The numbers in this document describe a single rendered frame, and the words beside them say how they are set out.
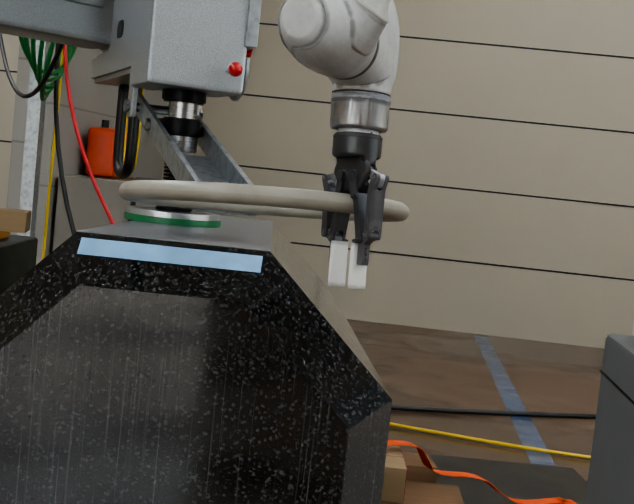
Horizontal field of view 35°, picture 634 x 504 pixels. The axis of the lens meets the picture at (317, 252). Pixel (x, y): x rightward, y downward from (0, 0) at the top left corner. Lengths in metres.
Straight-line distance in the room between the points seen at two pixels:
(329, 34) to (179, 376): 0.69
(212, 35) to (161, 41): 0.11
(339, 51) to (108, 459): 0.84
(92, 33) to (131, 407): 1.32
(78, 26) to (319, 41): 1.54
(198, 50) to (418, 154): 4.95
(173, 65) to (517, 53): 5.14
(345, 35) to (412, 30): 5.83
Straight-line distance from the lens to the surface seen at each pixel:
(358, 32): 1.39
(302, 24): 1.36
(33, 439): 1.84
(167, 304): 1.75
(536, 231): 7.19
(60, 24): 2.80
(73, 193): 5.16
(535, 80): 7.21
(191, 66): 2.26
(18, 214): 2.54
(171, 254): 1.80
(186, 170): 2.02
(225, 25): 2.29
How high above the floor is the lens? 0.99
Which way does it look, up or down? 4 degrees down
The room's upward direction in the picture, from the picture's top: 6 degrees clockwise
